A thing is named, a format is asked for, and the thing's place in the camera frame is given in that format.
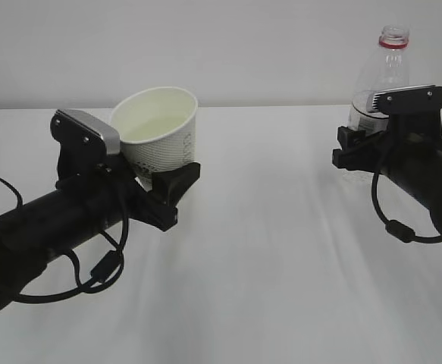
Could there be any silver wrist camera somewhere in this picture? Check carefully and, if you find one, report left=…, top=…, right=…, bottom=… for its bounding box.
left=365, top=83, right=442, bottom=149
left=50, top=109, right=121, bottom=180

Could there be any white paper cup green logo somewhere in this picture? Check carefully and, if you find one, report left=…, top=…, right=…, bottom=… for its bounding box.
left=110, top=86, right=199, bottom=190

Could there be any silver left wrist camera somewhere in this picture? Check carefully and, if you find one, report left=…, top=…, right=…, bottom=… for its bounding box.
left=50, top=109, right=121, bottom=180

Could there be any clear water bottle red label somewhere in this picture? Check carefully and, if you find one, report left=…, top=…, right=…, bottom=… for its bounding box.
left=347, top=25, right=409, bottom=135

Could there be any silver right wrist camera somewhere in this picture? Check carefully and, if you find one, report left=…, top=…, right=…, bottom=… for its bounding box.
left=365, top=83, right=442, bottom=149

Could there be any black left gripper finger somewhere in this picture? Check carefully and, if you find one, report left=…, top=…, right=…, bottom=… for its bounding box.
left=150, top=162, right=201, bottom=207

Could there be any black camera cable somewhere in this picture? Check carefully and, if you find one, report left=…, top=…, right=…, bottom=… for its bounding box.
left=0, top=170, right=130, bottom=305
left=371, top=127, right=442, bottom=246

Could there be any black right camera cable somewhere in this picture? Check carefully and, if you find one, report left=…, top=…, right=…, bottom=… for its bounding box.
left=371, top=127, right=442, bottom=246

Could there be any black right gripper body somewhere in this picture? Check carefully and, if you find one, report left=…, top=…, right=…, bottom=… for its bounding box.
left=332, top=131, right=442, bottom=178

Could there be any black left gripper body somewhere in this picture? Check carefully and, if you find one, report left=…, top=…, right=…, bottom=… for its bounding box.
left=55, top=153, right=178, bottom=231

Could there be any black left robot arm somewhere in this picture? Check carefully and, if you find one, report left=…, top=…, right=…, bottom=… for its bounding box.
left=0, top=155, right=201, bottom=310

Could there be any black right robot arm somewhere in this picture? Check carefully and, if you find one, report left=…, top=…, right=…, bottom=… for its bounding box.
left=332, top=127, right=442, bottom=244

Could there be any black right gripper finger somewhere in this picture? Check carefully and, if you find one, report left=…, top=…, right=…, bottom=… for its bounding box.
left=337, top=126, right=367, bottom=152

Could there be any black left camera cable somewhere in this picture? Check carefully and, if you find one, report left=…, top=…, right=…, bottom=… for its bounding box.
left=0, top=170, right=130, bottom=305

